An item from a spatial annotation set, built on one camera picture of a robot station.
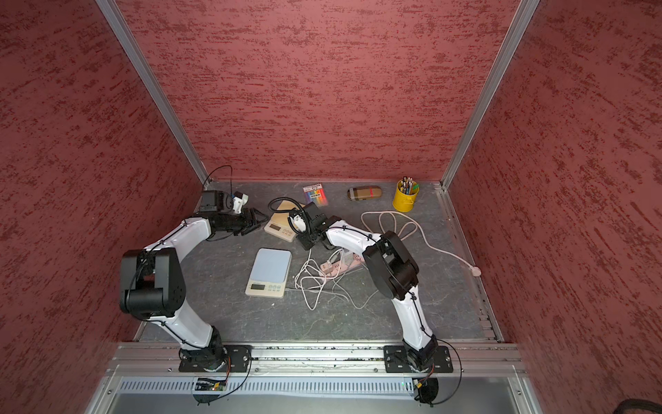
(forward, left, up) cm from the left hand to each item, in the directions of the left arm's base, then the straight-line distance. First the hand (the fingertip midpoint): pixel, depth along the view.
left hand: (264, 224), depth 91 cm
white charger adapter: (-11, -30, -4) cm, 32 cm away
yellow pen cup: (+16, -54, 0) cm, 56 cm away
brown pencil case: (+25, -39, -10) cm, 47 cm away
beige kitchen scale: (+8, -2, -11) cm, 13 cm away
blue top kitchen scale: (-14, -2, -10) cm, 18 cm away
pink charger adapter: (-14, -23, -5) cm, 28 cm away
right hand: (-2, -14, -8) cm, 17 cm away
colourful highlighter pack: (+25, -16, -11) cm, 32 cm away
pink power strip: (-11, -28, -10) cm, 32 cm away
